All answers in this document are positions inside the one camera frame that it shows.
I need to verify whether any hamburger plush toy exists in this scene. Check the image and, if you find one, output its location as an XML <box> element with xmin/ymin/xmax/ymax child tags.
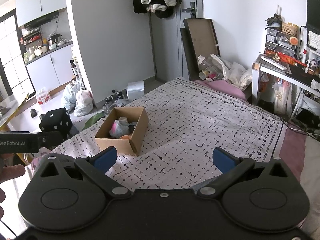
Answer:
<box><xmin>120</xmin><ymin>135</ymin><xmax>131</xmax><ymax>140</ymax></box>

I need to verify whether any grey fluffy plush toy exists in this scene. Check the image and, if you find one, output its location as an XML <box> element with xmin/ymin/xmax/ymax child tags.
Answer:
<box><xmin>109</xmin><ymin>120</ymin><xmax>129</xmax><ymax>139</ymax></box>

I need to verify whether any white soft plush block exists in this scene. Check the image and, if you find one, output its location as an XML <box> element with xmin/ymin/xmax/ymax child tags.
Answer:
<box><xmin>118</xmin><ymin>116</ymin><xmax>128</xmax><ymax>124</ymax></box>

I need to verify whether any black white plush toy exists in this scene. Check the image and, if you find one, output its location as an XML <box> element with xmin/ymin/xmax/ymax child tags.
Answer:
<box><xmin>128</xmin><ymin>122</ymin><xmax>137</xmax><ymax>135</ymax></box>

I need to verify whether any person's left hand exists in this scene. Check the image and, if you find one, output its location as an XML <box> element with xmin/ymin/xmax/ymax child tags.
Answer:
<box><xmin>0</xmin><ymin>153</ymin><xmax>25</xmax><ymax>218</ymax></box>

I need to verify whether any black dice cushion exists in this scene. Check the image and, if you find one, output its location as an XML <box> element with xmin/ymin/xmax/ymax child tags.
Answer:
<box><xmin>39</xmin><ymin>107</ymin><xmax>73</xmax><ymax>140</ymax></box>

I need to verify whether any red white plastic bag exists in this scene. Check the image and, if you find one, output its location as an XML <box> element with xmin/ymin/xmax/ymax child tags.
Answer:
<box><xmin>36</xmin><ymin>87</ymin><xmax>51</xmax><ymax>105</ymax></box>

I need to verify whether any white plastic garbage bag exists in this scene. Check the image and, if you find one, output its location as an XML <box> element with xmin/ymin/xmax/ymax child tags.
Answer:
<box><xmin>74</xmin><ymin>89</ymin><xmax>94</xmax><ymax>116</ymax></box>

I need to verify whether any green cartoon floor mat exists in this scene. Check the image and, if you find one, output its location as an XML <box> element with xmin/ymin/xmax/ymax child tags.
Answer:
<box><xmin>82</xmin><ymin>112</ymin><xmax>105</xmax><ymax>131</ymax></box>

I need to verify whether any clear plastic bag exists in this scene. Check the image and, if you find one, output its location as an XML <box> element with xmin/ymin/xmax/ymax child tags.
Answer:
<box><xmin>102</xmin><ymin>99</ymin><xmax>131</xmax><ymax>117</ymax></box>

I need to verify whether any brown cardboard box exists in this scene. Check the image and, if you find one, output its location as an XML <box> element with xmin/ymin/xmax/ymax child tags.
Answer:
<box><xmin>95</xmin><ymin>107</ymin><xmax>149</xmax><ymax>156</ymax></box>

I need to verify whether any white square box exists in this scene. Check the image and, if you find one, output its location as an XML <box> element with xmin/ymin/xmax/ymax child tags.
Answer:
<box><xmin>126</xmin><ymin>81</ymin><xmax>144</xmax><ymax>101</ymax></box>

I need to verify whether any white crumpled plastic bag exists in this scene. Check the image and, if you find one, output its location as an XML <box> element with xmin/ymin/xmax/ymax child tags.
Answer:
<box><xmin>211</xmin><ymin>53</ymin><xmax>254</xmax><ymax>91</ymax></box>

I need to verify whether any white desk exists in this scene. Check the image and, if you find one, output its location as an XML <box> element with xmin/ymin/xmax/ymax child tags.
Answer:
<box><xmin>252</xmin><ymin>54</ymin><xmax>319</xmax><ymax>119</ymax></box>

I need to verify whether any white paper cup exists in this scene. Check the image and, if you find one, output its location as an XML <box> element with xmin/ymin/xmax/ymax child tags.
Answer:
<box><xmin>199</xmin><ymin>70</ymin><xmax>210</xmax><ymax>80</ymax></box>

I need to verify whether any clear plastic water bottle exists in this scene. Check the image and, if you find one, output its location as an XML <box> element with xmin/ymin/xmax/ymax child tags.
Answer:
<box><xmin>197</xmin><ymin>55</ymin><xmax>213</xmax><ymax>76</ymax></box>

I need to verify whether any grey drawer organizer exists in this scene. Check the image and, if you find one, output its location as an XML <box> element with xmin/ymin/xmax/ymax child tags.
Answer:
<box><xmin>265</xmin><ymin>28</ymin><xmax>297</xmax><ymax>57</ymax></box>

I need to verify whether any white keyboard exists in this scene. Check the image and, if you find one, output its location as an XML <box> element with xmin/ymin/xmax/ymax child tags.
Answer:
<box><xmin>308</xmin><ymin>30</ymin><xmax>320</xmax><ymax>50</ymax></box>

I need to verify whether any wicker basket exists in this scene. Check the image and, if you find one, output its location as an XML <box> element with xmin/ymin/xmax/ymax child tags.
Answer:
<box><xmin>281</xmin><ymin>22</ymin><xmax>299</xmax><ymax>37</ymax></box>

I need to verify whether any black framed board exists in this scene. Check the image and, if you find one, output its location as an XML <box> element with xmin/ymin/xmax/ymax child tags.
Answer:
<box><xmin>180</xmin><ymin>18</ymin><xmax>221</xmax><ymax>81</ymax></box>

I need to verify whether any grey door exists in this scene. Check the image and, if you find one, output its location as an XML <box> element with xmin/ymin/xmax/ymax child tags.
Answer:
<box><xmin>150</xmin><ymin>0</ymin><xmax>203</xmax><ymax>83</ymax></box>

